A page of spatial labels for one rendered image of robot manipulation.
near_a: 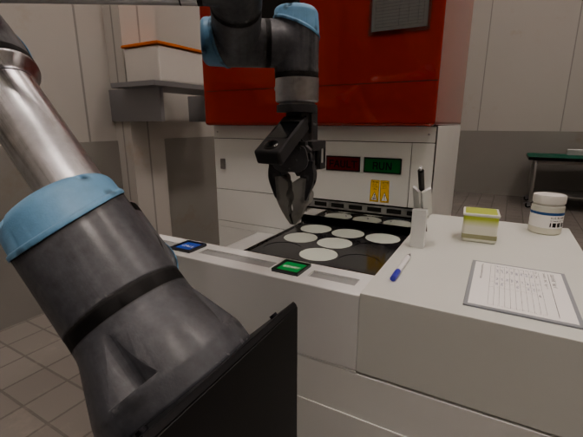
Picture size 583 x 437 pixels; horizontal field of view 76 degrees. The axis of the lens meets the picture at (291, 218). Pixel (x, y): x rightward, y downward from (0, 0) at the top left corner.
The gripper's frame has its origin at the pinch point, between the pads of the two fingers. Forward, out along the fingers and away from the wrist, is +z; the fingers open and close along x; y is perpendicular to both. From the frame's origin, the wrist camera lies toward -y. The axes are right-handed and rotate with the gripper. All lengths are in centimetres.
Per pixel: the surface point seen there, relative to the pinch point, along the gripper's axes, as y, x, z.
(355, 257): 28.0, -3.4, 16.0
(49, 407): 16, 130, 105
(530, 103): 691, -78, -47
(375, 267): 23.2, -9.9, 15.9
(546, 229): 47, -45, 8
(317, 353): -4.9, -7.6, 22.7
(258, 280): -4.7, 4.4, 11.3
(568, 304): 4.9, -43.6, 9.2
